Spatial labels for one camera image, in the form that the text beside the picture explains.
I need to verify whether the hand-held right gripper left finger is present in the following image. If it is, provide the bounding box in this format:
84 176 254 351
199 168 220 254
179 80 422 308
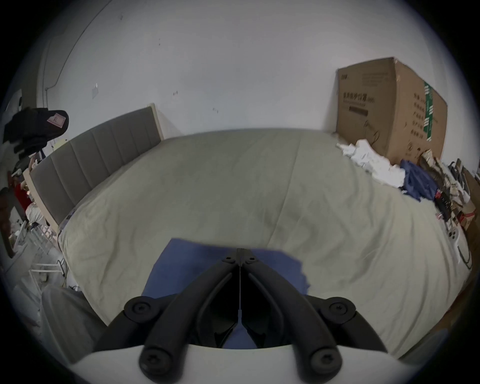
92 248 240 378

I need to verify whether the dark blue crumpled garment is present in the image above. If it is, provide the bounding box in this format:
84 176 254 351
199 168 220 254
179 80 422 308
400 160 439 202

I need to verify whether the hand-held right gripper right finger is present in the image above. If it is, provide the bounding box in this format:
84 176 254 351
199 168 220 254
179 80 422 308
239 248 389 378

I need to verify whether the dark blue shirt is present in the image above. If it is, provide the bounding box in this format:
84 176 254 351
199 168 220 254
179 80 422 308
141 238 311 349

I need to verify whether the large brown cardboard carton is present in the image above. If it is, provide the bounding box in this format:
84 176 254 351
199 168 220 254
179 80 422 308
335 57 448 166

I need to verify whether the grey padded headboard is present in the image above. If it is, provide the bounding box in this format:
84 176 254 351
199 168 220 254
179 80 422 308
23 104 166 230

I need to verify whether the white crumpled cloth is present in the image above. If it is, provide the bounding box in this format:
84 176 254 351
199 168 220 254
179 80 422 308
336 139 406 188

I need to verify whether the bed with pale green sheet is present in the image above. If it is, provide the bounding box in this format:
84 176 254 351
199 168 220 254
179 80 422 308
57 128 474 359

